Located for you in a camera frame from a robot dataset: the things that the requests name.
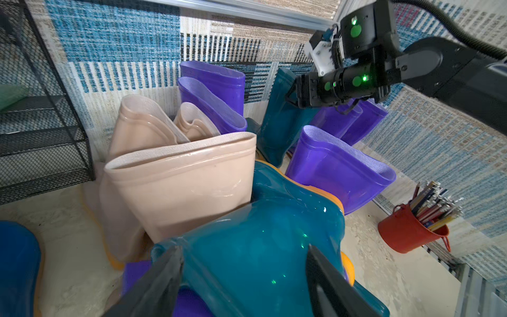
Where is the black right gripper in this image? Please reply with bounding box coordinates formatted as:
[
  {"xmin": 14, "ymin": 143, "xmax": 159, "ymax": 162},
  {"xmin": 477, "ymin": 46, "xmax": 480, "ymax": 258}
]
[{"xmin": 295, "ymin": 73, "xmax": 337, "ymax": 109}]

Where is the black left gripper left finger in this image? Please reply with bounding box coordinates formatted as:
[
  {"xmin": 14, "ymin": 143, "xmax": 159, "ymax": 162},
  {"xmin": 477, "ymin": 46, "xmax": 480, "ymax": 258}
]
[{"xmin": 104, "ymin": 246, "xmax": 184, "ymax": 317}]

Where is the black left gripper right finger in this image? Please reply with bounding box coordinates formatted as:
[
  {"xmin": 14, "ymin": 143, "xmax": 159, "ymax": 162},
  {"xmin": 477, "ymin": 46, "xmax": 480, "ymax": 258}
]
[{"xmin": 306, "ymin": 245, "xmax": 380, "ymax": 316}]

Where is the teal boot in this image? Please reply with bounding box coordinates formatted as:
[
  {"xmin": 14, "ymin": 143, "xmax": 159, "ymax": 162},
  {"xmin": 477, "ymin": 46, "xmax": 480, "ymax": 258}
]
[
  {"xmin": 151, "ymin": 161, "xmax": 390, "ymax": 316},
  {"xmin": 246, "ymin": 68, "xmax": 319, "ymax": 167}
]

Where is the blue boot from pile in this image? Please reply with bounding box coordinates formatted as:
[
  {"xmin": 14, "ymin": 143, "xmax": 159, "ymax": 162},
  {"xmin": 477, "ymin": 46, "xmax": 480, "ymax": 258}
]
[{"xmin": 1, "ymin": 221, "xmax": 42, "ymax": 316}]

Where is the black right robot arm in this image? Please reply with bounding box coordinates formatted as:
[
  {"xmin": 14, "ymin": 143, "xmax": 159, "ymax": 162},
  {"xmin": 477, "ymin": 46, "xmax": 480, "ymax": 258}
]
[{"xmin": 285, "ymin": 1, "xmax": 506, "ymax": 133}]

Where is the purple boot lying in pile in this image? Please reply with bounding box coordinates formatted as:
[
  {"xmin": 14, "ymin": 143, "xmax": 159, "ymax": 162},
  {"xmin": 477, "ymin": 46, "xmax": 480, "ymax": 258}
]
[{"xmin": 121, "ymin": 260, "xmax": 214, "ymax": 317}]

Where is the teal boot standing back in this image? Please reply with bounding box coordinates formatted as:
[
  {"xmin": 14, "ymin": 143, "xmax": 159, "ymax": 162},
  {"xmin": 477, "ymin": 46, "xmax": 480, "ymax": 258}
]
[{"xmin": 246, "ymin": 68, "xmax": 319, "ymax": 167}]

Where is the red pencil bucket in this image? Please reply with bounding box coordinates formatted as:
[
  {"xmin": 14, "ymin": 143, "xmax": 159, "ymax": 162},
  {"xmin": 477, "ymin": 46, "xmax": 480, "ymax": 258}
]
[{"xmin": 378, "ymin": 204, "xmax": 451, "ymax": 254}]

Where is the beige boot standing front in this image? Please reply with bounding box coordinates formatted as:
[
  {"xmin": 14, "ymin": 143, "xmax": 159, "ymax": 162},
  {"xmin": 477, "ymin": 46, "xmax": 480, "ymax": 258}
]
[{"xmin": 98, "ymin": 132, "xmax": 256, "ymax": 270}]

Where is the beige boot back right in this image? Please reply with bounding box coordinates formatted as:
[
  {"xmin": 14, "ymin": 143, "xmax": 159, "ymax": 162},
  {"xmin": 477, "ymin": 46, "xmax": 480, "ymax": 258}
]
[{"xmin": 174, "ymin": 102, "xmax": 220, "ymax": 141}]

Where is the beige boot back left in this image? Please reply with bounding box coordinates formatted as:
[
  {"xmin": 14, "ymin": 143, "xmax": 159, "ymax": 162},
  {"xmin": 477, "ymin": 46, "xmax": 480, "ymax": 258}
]
[{"xmin": 106, "ymin": 95, "xmax": 190, "ymax": 162}]

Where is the green pad on shelf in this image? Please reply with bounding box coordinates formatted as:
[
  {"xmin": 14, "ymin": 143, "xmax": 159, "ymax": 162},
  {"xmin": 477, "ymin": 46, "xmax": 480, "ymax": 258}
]
[{"xmin": 0, "ymin": 85, "xmax": 29, "ymax": 110}]

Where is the black wire shelf rack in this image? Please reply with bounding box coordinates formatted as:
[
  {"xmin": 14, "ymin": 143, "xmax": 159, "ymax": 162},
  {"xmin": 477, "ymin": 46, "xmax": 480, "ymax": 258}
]
[{"xmin": 1, "ymin": 1, "xmax": 95, "ymax": 204}]

